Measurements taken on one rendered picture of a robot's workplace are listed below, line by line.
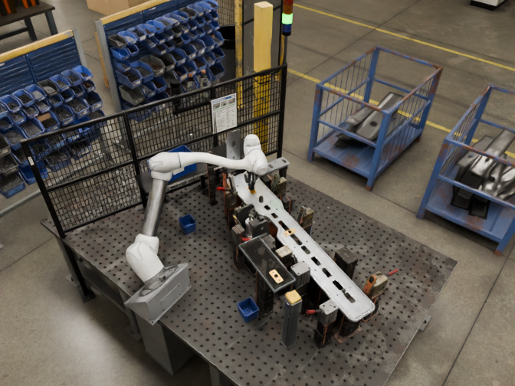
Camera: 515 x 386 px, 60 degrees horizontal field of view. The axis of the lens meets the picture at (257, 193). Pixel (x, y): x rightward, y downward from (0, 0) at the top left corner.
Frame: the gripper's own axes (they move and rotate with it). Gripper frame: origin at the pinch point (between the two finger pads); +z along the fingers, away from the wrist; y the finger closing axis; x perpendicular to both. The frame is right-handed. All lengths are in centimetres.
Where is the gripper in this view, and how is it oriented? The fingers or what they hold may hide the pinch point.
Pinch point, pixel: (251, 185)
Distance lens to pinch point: 312.0
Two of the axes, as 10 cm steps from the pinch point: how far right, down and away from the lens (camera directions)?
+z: -0.1, 7.4, 6.8
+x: -5.3, -5.8, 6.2
